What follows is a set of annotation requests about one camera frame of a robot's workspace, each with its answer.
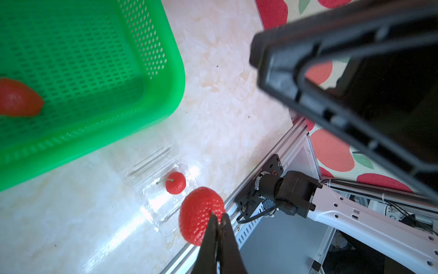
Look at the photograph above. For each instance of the strawberry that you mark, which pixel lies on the strawberry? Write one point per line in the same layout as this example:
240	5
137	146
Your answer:
196	209

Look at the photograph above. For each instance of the clear clamshell container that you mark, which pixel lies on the clear clamshell container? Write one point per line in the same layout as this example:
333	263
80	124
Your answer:
148	176

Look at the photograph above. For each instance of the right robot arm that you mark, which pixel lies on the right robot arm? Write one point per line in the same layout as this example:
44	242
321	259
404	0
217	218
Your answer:
367	73

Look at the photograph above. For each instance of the green plastic basket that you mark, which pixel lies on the green plastic basket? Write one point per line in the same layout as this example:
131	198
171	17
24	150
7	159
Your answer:
104	69

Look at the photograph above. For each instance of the strawberry basket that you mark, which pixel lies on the strawberry basket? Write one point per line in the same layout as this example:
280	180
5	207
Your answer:
19	100
175	183

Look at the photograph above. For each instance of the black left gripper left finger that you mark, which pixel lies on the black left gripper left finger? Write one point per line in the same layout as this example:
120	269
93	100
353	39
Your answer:
206	262

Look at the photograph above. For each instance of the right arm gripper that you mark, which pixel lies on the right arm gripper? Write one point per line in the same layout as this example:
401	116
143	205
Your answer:
368	73

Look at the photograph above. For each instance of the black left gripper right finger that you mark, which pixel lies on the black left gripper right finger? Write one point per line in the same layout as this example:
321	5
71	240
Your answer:
229	257

